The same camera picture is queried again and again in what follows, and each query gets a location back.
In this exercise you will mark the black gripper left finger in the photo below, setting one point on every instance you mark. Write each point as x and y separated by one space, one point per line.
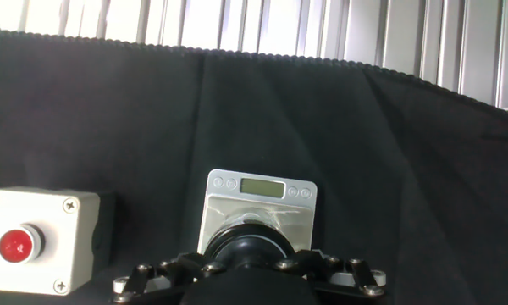
173 267

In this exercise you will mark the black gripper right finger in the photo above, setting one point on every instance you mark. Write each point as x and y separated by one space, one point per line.
355 275

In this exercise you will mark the black jar lid with knob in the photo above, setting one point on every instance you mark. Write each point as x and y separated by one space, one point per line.
250 245

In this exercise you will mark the clear glass jar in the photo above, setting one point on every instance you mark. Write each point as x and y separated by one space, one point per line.
258 218

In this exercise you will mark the silver digital scale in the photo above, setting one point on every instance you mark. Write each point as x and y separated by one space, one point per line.
220 203

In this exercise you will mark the black cloth with blue print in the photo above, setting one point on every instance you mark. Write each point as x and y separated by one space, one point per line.
364 169

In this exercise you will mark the white box with red button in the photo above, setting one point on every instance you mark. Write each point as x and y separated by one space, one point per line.
59 254

